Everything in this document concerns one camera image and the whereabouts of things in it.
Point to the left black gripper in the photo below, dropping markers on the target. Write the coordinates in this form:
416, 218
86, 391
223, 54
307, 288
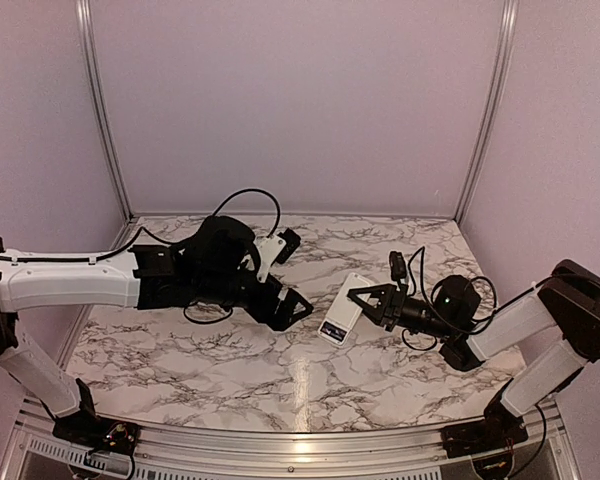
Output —
265, 314

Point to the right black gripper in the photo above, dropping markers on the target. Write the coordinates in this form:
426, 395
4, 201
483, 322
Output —
390, 306

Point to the white remote control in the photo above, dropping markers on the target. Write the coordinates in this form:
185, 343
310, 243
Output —
342, 315

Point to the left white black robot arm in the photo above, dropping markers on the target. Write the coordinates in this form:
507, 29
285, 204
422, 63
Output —
224, 263

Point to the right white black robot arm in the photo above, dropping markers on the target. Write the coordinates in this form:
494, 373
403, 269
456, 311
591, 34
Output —
568, 299

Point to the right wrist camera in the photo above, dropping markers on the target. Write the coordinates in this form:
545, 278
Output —
398, 268

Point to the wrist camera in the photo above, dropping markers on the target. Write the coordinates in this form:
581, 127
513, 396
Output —
274, 249
398, 268

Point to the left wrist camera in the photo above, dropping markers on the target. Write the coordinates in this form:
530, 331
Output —
274, 249

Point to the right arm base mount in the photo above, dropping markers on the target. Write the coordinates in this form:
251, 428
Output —
480, 436

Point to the front aluminium rail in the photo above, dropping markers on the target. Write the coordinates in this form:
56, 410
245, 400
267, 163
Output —
172, 452

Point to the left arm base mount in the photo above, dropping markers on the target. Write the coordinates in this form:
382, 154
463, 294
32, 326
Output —
101, 434

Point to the right aluminium frame post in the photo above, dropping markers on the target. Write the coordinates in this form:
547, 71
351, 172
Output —
495, 92

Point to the aluminium frame post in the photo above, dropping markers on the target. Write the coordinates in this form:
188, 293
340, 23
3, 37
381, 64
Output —
88, 45
495, 92

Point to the left aluminium frame post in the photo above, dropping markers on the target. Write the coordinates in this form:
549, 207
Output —
88, 45

